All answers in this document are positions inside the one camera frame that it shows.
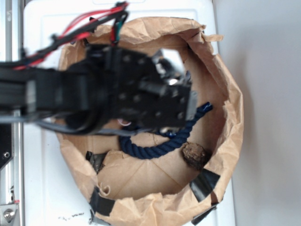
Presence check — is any metal rail frame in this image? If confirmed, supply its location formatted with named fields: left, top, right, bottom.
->
left=0, top=0, right=25, bottom=226

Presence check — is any pink plush bunny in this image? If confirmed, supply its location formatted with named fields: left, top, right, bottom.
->
left=117, top=119, right=132, bottom=127

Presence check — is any dark blue twisted rope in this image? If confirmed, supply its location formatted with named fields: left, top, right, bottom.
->
left=119, top=102, right=215, bottom=161

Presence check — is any brown paper bag bin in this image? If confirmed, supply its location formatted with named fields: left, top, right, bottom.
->
left=57, top=17, right=244, bottom=226

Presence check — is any red and black wire bundle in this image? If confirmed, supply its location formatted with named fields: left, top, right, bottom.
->
left=11, top=1, right=130, bottom=71

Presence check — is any black mounting plate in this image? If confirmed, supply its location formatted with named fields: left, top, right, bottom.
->
left=0, top=124, right=14, bottom=170

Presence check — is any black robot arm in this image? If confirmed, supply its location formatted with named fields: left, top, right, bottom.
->
left=0, top=44, right=198, bottom=136

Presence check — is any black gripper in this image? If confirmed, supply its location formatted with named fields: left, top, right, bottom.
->
left=86, top=44, right=198, bottom=131

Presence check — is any brown rock lump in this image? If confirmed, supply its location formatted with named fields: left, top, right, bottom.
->
left=182, top=142, right=211, bottom=170

